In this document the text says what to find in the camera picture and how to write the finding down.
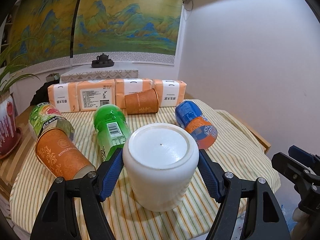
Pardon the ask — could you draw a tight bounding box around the green plastic bottle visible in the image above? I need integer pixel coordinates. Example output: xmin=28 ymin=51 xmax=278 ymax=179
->
xmin=93 ymin=104 xmax=131 ymax=161

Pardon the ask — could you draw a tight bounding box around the white cup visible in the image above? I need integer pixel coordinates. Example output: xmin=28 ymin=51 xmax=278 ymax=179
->
xmin=123 ymin=123 xmax=199 ymax=212

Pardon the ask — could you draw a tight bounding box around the black teapot set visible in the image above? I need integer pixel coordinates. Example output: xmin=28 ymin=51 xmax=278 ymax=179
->
xmin=91 ymin=53 xmax=114 ymax=68

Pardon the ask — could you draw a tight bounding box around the orange paper cup far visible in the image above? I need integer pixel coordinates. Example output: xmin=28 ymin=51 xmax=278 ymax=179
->
xmin=125 ymin=89 xmax=159 ymax=115

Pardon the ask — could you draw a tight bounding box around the blue orange bottle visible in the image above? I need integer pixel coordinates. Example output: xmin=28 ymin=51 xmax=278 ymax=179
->
xmin=175 ymin=101 xmax=217 ymax=149

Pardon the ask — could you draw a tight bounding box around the orange paper cup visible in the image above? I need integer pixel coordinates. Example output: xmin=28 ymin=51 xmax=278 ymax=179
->
xmin=35 ymin=128 xmax=95 ymax=180
xmin=125 ymin=89 xmax=159 ymax=115

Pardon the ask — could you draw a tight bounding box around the orange tissue pack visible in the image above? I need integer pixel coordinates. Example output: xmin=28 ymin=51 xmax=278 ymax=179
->
xmin=48 ymin=82 xmax=80 ymax=113
xmin=153 ymin=80 xmax=187 ymax=107
xmin=115 ymin=79 xmax=152 ymax=109
xmin=76 ymin=79 xmax=116 ymax=112

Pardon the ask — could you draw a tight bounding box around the wooden low table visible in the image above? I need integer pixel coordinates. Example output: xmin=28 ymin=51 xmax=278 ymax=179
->
xmin=1 ymin=94 xmax=271 ymax=201

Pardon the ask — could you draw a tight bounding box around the landscape painting panel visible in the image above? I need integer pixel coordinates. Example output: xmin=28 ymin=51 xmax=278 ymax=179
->
xmin=73 ymin=0 xmax=182 ymax=64
xmin=9 ymin=0 xmax=78 ymax=66

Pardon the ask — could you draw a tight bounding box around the landscape painting left panel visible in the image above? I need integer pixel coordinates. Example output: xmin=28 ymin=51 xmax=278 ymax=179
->
xmin=9 ymin=0 xmax=78 ymax=66

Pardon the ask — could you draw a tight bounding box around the white red flower pot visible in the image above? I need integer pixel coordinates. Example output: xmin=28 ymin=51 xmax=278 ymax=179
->
xmin=0 ymin=92 xmax=22 ymax=159

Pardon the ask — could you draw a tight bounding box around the orange paper cup near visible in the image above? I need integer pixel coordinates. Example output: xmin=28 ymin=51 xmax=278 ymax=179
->
xmin=35 ymin=128 xmax=95 ymax=180

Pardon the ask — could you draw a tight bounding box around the landscape painting right panel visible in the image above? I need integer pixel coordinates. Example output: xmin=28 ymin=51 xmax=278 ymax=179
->
xmin=73 ymin=0 xmax=182 ymax=64

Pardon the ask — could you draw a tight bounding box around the green spider plant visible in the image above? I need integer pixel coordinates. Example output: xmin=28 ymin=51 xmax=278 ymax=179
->
xmin=1 ymin=37 xmax=39 ymax=96

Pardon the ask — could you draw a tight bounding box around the green label tea bottle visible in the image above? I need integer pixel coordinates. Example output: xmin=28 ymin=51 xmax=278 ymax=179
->
xmin=28 ymin=102 xmax=75 ymax=141

